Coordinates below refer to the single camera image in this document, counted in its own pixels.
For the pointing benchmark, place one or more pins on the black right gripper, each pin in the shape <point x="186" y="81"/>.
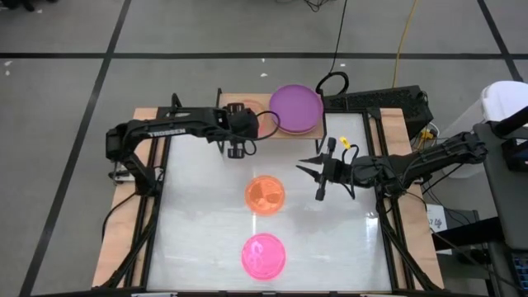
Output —
<point x="336" y="171"/>

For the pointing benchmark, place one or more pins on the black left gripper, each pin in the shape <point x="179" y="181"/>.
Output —
<point x="243" y="123"/>

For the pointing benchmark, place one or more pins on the translucent red plate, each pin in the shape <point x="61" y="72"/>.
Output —
<point x="266" y="123"/>

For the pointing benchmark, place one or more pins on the opaque pink plate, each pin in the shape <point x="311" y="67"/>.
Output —
<point x="299" y="131"/>

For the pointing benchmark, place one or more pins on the purple plate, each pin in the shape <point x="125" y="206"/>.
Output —
<point x="296" y="107"/>

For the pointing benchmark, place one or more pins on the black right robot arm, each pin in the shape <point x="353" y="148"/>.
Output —
<point x="412" y="163"/>

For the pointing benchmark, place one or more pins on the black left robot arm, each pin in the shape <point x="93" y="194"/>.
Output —
<point x="165" y="132"/>

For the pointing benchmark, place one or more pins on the translucent orange plate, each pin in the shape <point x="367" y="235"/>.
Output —
<point x="265" y="194"/>

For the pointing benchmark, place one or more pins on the translucent pink plate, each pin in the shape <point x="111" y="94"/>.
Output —
<point x="263" y="256"/>

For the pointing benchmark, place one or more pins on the white paper sheet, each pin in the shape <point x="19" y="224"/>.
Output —
<point x="437" y="218"/>

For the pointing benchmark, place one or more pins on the small silver box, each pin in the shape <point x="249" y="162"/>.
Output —
<point x="121" y="176"/>

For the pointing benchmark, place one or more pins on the wooden base board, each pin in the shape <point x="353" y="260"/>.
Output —
<point x="119" y="231"/>

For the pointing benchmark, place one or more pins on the grey side table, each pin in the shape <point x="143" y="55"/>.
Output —
<point x="507" y="198"/>

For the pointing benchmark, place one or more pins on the white rounded object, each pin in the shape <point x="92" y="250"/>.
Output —
<point x="505" y="99"/>

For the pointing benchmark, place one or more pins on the black frame wooden shelf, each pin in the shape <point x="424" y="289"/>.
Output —
<point x="231" y="103"/>

